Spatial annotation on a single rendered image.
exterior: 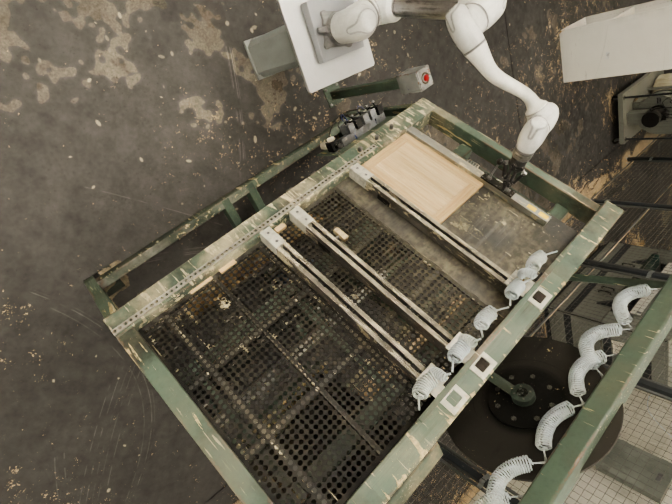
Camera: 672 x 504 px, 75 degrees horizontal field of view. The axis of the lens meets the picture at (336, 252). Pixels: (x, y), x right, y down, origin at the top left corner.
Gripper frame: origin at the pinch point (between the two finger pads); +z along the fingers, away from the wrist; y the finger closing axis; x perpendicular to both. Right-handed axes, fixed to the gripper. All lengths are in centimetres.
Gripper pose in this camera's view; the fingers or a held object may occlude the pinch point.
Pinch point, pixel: (505, 185)
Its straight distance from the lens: 241.3
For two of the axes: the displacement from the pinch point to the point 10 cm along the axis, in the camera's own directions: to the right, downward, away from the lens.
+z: -0.3, 5.4, 8.4
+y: 7.1, 6.1, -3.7
